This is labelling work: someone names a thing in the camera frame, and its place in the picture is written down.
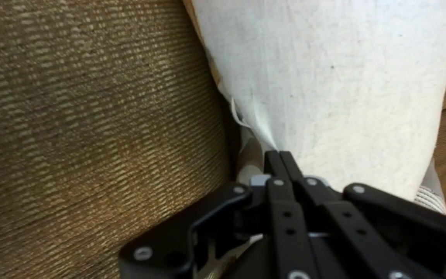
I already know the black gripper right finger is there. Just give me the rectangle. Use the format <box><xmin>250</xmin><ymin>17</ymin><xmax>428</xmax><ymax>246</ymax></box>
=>
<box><xmin>281</xmin><ymin>150</ymin><xmax>446</xmax><ymax>279</ymax></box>

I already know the plain white pillow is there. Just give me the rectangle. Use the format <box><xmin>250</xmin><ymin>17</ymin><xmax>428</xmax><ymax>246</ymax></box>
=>
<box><xmin>181</xmin><ymin>0</ymin><xmax>446</xmax><ymax>205</ymax></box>

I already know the grey striped pillow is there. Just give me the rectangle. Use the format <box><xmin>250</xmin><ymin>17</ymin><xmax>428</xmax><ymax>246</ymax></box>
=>
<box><xmin>412</xmin><ymin>158</ymin><xmax>446</xmax><ymax>217</ymax></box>

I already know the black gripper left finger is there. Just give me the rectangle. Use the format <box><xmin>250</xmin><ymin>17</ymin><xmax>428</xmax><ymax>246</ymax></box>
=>
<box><xmin>118</xmin><ymin>150</ymin><xmax>321</xmax><ymax>279</ymax></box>

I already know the brown fabric sofa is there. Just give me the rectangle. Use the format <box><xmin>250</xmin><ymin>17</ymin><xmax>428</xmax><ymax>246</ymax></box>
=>
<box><xmin>0</xmin><ymin>0</ymin><xmax>243</xmax><ymax>279</ymax></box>

